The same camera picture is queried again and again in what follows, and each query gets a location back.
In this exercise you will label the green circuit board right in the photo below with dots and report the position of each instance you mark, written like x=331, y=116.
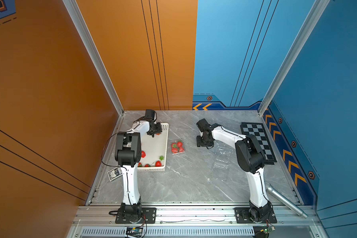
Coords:
x=263, y=232

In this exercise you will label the clear plastic clamshell container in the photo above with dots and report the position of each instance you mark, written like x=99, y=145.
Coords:
x=176, y=141
x=221, y=163

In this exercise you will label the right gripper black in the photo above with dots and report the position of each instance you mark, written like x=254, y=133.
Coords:
x=199, y=143

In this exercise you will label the green circuit board left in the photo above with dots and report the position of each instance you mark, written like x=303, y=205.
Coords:
x=134, y=232

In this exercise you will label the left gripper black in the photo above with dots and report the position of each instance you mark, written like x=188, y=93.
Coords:
x=159, y=129

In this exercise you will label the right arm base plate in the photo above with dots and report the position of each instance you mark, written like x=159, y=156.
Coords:
x=246, y=215

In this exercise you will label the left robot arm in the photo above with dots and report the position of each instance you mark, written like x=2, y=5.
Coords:
x=128, y=153

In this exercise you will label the green circuit board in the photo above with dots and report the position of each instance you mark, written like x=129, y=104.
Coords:
x=134, y=232
x=263, y=232

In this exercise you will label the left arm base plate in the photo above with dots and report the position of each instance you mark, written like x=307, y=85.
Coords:
x=128, y=215

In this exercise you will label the silver microphone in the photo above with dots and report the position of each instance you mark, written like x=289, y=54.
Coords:
x=276, y=194

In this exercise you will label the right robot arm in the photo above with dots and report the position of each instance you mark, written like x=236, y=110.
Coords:
x=250, y=158

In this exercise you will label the black white chessboard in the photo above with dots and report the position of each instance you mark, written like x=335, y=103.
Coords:
x=258, y=130

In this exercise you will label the white perforated plastic basket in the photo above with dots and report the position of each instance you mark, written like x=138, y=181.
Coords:
x=155, y=149

